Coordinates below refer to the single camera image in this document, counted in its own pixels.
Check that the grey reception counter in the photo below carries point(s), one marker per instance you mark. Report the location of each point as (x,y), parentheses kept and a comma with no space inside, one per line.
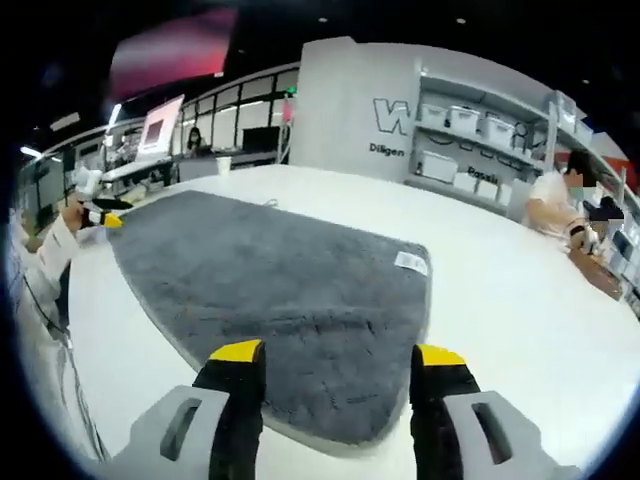
(197,167)

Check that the white paper cup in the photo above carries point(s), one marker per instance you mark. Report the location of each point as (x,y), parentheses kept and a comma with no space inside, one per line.
(223,166)

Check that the grey metal shelving rack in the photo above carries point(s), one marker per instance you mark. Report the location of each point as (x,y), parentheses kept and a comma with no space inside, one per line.
(590,150)
(480,150)

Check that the person's white clothed body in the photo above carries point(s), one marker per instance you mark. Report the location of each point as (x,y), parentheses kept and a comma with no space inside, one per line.
(45,360)

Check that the person's left hand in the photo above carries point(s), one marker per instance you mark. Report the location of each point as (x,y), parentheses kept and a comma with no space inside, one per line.
(72,216)

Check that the large white storage box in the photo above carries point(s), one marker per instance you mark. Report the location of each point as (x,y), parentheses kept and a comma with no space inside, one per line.
(439,166)

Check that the white lidded storage bin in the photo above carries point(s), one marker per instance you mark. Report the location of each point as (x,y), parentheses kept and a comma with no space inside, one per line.
(498,130)
(464,120)
(434,115)

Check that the small white box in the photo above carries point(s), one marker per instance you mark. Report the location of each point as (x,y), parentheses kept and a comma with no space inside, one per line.
(505,192)
(465,182)
(488,189)

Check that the open laptop with pink screen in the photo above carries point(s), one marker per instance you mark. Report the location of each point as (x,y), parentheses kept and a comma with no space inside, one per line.
(160,130)

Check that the red overhead display screen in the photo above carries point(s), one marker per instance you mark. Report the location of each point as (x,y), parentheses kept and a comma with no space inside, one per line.
(170,50)

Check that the clear storage bin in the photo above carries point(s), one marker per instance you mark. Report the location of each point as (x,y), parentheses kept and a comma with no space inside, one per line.
(562,107)

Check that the brown wooden tray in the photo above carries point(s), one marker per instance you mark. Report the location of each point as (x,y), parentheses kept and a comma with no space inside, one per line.
(600,277)

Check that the black monitor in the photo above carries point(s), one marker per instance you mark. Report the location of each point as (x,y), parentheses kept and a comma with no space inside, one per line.
(261,139)

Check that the pink hanging cloth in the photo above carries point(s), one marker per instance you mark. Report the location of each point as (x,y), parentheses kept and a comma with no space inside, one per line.
(286,112)

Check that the grey fluffy towel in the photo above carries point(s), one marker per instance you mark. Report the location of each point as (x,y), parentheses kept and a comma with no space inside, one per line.
(275,275)

